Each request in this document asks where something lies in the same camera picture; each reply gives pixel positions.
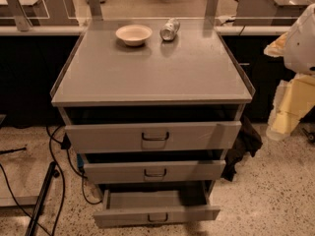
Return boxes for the middle metal post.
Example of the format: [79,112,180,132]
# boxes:
[88,0,102,21]

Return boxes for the background grey desk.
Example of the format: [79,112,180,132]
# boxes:
[233,0,315,26]
[0,0,79,26]

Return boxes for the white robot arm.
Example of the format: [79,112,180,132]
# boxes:
[264,4,315,141]

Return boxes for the black bar on floor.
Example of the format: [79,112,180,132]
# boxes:
[25,161,57,236]

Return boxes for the grey drawer cabinet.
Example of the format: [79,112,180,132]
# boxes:
[49,17,256,195]

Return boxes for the background grey desk left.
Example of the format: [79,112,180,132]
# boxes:
[0,0,79,26]

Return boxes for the silver can lying down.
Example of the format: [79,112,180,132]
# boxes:
[159,18,180,41]

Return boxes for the white bowl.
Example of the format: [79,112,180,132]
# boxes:
[115,25,153,46]

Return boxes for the right metal post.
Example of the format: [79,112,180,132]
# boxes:
[205,0,219,25]

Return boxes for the metal post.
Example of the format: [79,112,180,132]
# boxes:
[6,0,32,31]
[88,0,102,21]
[205,0,219,25]

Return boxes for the left metal post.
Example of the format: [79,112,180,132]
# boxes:
[6,0,32,31]

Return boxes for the background grey desk right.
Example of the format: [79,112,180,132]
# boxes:
[233,0,315,26]

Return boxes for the black cable on floor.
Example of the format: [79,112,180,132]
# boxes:
[0,125,103,236]

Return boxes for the grey drawer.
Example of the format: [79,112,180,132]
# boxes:
[65,121,241,153]
[94,182,220,228]
[84,150,225,184]

